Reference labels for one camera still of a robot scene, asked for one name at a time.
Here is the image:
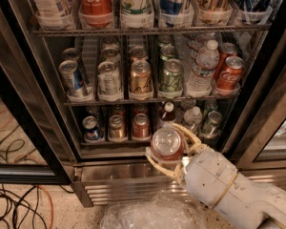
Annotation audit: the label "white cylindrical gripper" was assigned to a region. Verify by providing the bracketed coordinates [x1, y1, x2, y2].
[145, 123, 237, 207]

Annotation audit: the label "red coke can front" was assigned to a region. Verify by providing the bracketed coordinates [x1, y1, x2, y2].
[151, 127, 184, 161]

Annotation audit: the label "red coke can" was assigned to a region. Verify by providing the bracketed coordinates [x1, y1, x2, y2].
[214, 42, 237, 80]
[215, 56, 244, 95]
[151, 127, 184, 161]

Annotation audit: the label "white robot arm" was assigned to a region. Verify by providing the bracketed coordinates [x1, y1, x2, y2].
[146, 123, 286, 229]

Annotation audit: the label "green can bottom shelf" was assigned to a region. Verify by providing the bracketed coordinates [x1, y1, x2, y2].
[199, 111, 223, 138]

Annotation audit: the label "clear water bottle bottom shelf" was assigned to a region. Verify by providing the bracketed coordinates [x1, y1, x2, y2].
[182, 106, 202, 134]

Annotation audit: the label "clear water bottle shelf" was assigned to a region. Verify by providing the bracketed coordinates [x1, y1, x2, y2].
[182, 106, 202, 134]
[186, 40, 219, 97]

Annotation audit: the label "orange can bottom shelf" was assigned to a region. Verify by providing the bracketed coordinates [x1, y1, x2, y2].
[133, 114, 151, 140]

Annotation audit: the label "right glass fridge door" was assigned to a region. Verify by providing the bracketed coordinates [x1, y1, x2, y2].
[225, 19, 286, 172]

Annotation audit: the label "glass fridge door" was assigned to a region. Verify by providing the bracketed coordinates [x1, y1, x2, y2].
[0, 0, 78, 184]
[225, 19, 286, 172]

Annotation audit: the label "gold can bottom shelf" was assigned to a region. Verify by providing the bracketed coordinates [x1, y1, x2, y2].
[109, 114, 127, 141]

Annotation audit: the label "green can front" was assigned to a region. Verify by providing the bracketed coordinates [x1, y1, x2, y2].
[159, 59, 183, 98]

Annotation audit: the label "stainless fridge base grille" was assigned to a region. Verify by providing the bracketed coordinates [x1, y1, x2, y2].
[71, 158, 286, 207]

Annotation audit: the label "gold can front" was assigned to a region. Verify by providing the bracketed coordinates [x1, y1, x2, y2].
[130, 60, 152, 94]

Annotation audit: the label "blue pepsi can bottom shelf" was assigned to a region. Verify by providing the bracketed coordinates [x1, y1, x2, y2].
[82, 115, 103, 142]

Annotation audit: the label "clear water bottle middle shelf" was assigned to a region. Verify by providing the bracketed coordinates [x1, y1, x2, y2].
[186, 40, 219, 97]

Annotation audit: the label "silver white can front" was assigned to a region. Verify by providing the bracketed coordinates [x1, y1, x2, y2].
[97, 61, 122, 101]

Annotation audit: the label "silver white can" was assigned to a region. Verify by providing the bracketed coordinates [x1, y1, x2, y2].
[101, 47, 121, 64]
[97, 61, 122, 101]
[102, 36, 119, 50]

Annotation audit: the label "blue silver can front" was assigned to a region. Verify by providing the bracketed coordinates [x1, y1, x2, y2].
[58, 60, 88, 101]

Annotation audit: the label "blue silver can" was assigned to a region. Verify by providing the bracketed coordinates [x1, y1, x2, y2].
[62, 48, 81, 62]
[58, 60, 88, 101]

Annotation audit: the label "gold black can top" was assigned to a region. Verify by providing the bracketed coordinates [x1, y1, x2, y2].
[194, 0, 233, 26]

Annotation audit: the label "left glass fridge door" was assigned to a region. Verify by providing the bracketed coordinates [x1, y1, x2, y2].
[0, 0, 78, 184]

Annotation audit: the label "blue red can top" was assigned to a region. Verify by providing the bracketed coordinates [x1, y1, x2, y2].
[159, 0, 191, 28]

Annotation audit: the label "blue white can top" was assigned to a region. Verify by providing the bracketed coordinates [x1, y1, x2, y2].
[234, 0, 271, 25]

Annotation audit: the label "brown drink bottle white cap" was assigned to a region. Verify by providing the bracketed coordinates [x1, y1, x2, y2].
[158, 101, 176, 128]

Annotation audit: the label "clear plastic bag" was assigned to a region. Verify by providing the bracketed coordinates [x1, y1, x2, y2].
[99, 191, 207, 229]

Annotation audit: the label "large coca-cola bottle top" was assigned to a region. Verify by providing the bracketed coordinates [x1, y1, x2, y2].
[80, 0, 112, 28]

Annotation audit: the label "white labelled bottle top left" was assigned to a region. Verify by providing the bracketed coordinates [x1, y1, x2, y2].
[33, 0, 76, 31]

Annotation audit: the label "middle wire shelf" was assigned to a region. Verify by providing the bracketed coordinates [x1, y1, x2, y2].
[64, 94, 238, 107]

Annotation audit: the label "wire shelf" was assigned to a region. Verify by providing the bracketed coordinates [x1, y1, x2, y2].
[31, 24, 271, 37]
[64, 94, 238, 107]

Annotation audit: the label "orange cable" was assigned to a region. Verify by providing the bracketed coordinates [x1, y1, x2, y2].
[0, 184, 55, 229]

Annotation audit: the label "top wire shelf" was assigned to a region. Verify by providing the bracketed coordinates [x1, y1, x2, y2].
[31, 24, 271, 37]

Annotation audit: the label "black cables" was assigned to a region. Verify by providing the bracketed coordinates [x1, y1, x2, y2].
[0, 184, 74, 229]

